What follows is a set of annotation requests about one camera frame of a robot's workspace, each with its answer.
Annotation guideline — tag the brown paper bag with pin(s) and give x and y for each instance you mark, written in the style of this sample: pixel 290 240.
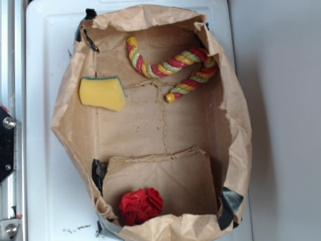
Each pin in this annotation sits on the brown paper bag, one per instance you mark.
pixel 195 151

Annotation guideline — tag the yellow green sponge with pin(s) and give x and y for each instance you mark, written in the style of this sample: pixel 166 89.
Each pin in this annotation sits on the yellow green sponge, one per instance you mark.
pixel 107 93

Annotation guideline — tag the red yellow green rope toy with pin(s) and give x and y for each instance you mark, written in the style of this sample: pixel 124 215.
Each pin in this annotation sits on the red yellow green rope toy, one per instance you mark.
pixel 187 58

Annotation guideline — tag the black mounting bracket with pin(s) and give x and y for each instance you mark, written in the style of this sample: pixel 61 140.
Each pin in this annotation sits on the black mounting bracket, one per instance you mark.
pixel 7 144

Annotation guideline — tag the aluminium frame rail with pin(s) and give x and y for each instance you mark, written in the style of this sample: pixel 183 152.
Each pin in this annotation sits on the aluminium frame rail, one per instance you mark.
pixel 13 69

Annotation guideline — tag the silver corner bracket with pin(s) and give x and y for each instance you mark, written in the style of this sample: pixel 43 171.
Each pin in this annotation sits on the silver corner bracket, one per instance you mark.
pixel 10 229

